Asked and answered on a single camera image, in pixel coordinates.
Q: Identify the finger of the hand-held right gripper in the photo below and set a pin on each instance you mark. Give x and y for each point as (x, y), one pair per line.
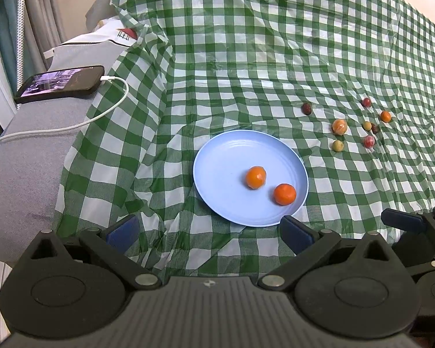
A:
(402, 220)

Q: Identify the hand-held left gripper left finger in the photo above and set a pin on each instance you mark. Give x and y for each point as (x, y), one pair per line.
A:
(122, 230)

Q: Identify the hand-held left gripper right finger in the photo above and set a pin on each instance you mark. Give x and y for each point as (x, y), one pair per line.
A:
(296, 234)

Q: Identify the light blue plate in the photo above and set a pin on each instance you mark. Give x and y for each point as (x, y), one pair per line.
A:
(239, 174)

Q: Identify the red plastic-wrapped fruit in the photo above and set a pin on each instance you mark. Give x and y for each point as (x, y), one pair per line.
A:
(369, 141)

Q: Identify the dark red jujube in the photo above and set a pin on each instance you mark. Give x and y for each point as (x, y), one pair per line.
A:
(306, 108)
(375, 128)

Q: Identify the yellow longan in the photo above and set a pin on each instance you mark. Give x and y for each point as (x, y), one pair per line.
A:
(366, 125)
(337, 146)

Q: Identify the plastic-wrapped orange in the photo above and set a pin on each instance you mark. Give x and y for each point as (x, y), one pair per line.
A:
(339, 126)

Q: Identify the round orange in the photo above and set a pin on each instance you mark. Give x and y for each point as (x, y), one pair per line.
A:
(285, 194)
(256, 177)

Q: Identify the small orange kumquat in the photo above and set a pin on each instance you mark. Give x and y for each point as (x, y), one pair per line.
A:
(385, 116)

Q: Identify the small red fruit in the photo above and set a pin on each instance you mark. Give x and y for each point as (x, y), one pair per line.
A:
(365, 102)

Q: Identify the black smartphone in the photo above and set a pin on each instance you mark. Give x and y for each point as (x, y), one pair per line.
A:
(60, 82)

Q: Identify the green checked tablecloth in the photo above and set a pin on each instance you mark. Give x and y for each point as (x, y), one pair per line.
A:
(261, 50)

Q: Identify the white power adapter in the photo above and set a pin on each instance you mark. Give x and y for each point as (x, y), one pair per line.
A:
(49, 53)

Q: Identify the white printed cloth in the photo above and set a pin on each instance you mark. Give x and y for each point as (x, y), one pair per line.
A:
(94, 36)

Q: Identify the white perforated pole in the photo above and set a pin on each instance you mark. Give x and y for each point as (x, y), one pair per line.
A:
(20, 40)

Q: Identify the grey and teal curtain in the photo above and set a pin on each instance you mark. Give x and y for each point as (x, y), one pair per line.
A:
(40, 14)

